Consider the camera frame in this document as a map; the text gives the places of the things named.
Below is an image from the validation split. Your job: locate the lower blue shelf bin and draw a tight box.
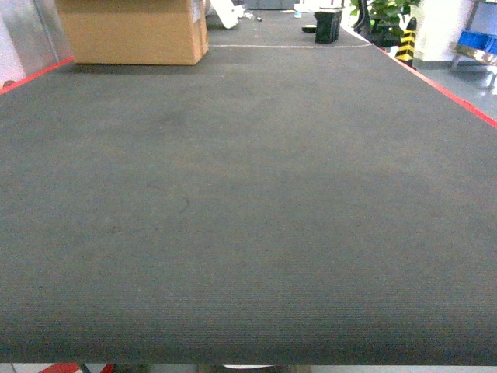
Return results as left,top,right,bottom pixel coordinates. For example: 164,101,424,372
458,30,497,54

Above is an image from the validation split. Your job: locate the steel shelf rack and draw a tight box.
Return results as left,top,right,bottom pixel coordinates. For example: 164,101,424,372
450,1,496,71

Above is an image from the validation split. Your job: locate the black box on table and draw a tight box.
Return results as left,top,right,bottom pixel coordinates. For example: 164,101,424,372
301,9,342,44

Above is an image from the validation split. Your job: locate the black office chair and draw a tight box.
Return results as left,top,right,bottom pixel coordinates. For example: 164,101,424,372
353,0,397,47

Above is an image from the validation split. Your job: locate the yellow black traffic cone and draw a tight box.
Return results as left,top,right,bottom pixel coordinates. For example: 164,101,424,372
394,17,417,68

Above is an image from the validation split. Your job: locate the large cardboard box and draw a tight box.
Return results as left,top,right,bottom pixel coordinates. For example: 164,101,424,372
55,1,208,65

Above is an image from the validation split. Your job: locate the green potted plant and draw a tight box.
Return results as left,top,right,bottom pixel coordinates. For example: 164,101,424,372
351,0,421,38

